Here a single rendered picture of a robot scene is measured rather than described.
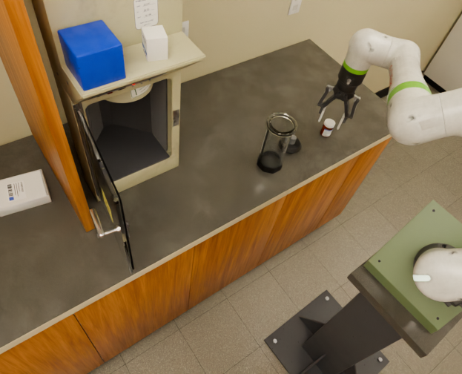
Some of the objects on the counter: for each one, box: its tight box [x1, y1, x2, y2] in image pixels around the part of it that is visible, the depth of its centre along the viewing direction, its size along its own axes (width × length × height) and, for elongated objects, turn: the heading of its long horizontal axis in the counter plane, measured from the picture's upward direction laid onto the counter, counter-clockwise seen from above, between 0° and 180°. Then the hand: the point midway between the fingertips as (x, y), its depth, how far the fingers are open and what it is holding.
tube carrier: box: [259, 112, 297, 168], centre depth 145 cm, size 11×11×21 cm
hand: (331, 119), depth 161 cm, fingers open, 7 cm apart
